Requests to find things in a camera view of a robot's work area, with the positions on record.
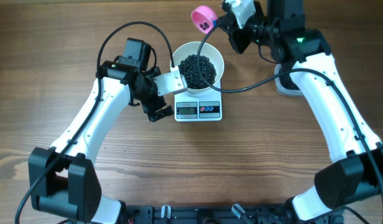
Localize white plastic bowl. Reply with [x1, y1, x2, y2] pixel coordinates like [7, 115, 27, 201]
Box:
[173, 42, 224, 94]

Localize black beans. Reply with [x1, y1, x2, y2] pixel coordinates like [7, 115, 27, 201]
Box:
[177, 21, 301, 91]

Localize white digital kitchen scale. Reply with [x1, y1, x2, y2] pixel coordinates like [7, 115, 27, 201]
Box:
[174, 88, 222, 122]

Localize black cable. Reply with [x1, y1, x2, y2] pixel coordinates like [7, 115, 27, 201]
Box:
[14, 21, 175, 224]
[196, 17, 383, 224]

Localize left black cable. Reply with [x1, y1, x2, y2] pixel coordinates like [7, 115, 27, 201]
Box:
[14, 21, 175, 224]

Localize pink scoop with blue handle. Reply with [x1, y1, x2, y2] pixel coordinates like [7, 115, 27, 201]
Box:
[191, 5, 218, 34]

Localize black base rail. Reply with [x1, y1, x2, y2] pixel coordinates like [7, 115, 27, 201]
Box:
[117, 204, 302, 224]

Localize right black cable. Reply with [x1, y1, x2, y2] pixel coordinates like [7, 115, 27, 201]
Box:
[196, 17, 383, 224]

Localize clear plastic container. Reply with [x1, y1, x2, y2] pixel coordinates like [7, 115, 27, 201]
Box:
[275, 74, 303, 96]

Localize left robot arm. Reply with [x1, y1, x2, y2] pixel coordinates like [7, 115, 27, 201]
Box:
[25, 39, 187, 223]

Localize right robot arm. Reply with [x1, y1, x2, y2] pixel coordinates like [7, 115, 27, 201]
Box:
[215, 1, 383, 223]

